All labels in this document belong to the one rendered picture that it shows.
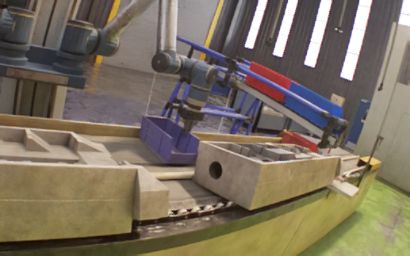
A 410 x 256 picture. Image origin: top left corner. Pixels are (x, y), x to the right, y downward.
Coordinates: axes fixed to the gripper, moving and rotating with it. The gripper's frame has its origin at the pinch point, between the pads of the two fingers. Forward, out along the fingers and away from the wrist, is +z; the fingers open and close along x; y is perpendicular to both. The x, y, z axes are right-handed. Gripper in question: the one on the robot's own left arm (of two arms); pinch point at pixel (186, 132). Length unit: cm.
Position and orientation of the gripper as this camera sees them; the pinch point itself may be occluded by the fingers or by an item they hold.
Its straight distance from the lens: 155.0
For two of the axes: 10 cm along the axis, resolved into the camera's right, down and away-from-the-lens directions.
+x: 7.4, 0.8, 6.7
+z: -3.0, 9.3, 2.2
